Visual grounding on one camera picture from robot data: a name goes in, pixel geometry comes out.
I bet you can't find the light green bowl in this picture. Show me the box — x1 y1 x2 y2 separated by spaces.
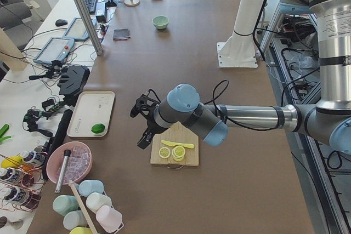
152 15 169 30

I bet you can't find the pink bowl with ice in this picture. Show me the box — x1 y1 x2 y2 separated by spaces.
46 141 93 185

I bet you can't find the lemon slice single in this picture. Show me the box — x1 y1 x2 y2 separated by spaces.
158 147 171 159

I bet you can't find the bamboo cutting board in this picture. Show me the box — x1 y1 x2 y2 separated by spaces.
150 122 199 167

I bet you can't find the lemon slice stack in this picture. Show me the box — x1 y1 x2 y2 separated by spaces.
172 146 186 162

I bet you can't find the yellow plastic knife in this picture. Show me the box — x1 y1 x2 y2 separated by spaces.
161 140 195 149

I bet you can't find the green lime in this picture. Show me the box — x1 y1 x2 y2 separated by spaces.
90 123 106 134

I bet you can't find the beige rabbit tray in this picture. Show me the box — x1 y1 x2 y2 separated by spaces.
66 91 115 138

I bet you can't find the light blue cup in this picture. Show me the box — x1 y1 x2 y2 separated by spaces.
78 180 104 197

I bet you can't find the metal cylinder muddler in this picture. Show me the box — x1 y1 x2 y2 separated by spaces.
54 150 71 194

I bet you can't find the white cup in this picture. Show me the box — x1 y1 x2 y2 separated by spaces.
86 192 112 213

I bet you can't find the black bar tool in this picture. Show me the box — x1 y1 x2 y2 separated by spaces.
42 109 73 181

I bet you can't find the wooden stick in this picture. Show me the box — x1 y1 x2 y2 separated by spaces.
69 181 98 234

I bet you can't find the pink cup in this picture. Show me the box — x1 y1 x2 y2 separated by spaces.
96 205 124 233

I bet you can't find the grey folded cloth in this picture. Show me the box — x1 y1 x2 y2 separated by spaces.
112 28 131 41

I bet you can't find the mint green cup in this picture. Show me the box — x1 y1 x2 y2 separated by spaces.
52 195 78 216

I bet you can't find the pale teal cup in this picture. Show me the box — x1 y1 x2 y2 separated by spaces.
63 210 88 230

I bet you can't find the yellow cup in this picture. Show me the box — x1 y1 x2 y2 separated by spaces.
70 226 92 234

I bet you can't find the far teach pendant tablet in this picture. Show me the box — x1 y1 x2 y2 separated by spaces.
63 18 89 42

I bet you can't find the teach pendant tablet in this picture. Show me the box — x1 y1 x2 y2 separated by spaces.
33 37 75 65
63 18 89 42

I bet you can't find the near teach pendant tablet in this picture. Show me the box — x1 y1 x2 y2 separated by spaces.
33 37 75 65

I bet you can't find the black computer mouse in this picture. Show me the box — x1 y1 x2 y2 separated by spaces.
55 19 68 27

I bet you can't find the grey office chair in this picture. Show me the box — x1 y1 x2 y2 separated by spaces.
1 0 38 50

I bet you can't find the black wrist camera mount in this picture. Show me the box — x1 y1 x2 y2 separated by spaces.
130 88 161 119

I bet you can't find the black bracket plate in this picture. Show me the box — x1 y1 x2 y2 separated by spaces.
58 65 90 100

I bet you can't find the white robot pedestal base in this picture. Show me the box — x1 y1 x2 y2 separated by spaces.
217 0 266 68

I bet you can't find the copper wire bottle rack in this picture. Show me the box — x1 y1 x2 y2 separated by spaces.
1 155 46 213

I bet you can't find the aluminium frame post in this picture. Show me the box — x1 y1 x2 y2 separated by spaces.
73 0 103 56

